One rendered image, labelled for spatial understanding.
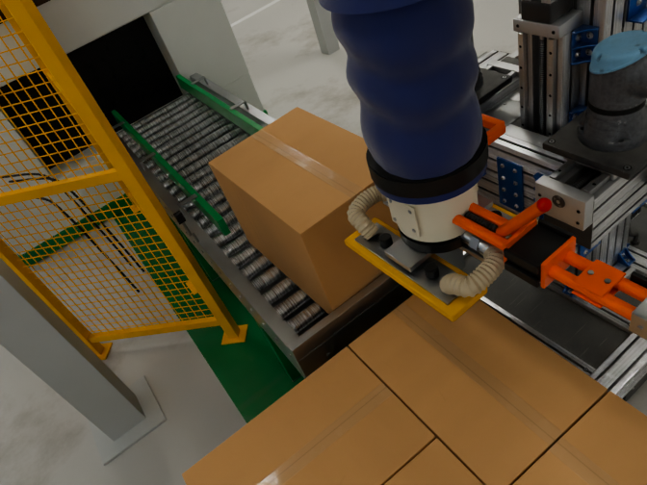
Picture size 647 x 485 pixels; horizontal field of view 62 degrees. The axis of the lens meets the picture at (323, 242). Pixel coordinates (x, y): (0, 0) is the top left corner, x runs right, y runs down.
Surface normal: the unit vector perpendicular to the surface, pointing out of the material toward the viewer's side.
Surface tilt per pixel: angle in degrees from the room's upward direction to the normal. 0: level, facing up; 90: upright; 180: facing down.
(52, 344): 90
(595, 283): 0
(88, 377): 90
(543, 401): 0
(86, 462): 0
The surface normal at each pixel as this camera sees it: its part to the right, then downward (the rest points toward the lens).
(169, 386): -0.27, -0.70
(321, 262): 0.58, 0.43
